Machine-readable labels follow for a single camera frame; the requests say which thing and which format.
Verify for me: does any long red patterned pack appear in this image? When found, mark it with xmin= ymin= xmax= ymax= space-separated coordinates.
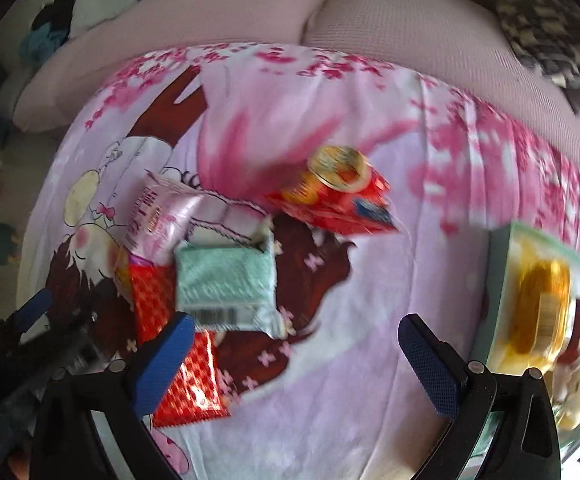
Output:
xmin=130 ymin=263 xmax=229 ymax=427

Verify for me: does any teal shallow cardboard tray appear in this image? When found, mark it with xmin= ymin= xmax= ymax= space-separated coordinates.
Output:
xmin=471 ymin=222 xmax=580 ymax=460

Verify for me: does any pink sofa seat cover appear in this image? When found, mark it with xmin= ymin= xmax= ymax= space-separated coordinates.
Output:
xmin=13 ymin=0 xmax=580 ymax=167

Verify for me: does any red milk biscuit pack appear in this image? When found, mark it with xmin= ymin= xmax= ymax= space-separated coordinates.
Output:
xmin=557 ymin=298 xmax=580 ymax=365

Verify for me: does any mint green wafer pack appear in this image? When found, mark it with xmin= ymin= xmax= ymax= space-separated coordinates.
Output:
xmin=174 ymin=224 xmax=288 ymax=339

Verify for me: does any red gold coin snack bag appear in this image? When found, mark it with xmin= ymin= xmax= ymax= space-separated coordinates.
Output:
xmin=266 ymin=145 xmax=396 ymax=235

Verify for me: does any yellow cake clear pack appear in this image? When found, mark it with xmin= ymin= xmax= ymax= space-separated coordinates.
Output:
xmin=490 ymin=240 xmax=571 ymax=375

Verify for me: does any dark clothes pile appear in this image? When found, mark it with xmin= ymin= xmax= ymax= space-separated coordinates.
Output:
xmin=19 ymin=0 xmax=75 ymax=68

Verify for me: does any pink fruit snack pack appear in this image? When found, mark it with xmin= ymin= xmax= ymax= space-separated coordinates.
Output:
xmin=114 ymin=170 xmax=207 ymax=302

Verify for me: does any black white patterned pillow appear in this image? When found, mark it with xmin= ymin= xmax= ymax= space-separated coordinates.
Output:
xmin=496 ymin=0 xmax=580 ymax=89

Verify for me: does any pink cartoon print cloth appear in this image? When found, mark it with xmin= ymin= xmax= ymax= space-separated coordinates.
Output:
xmin=18 ymin=44 xmax=580 ymax=479

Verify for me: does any white bun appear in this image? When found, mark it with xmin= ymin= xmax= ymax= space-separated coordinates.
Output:
xmin=552 ymin=361 xmax=580 ymax=431

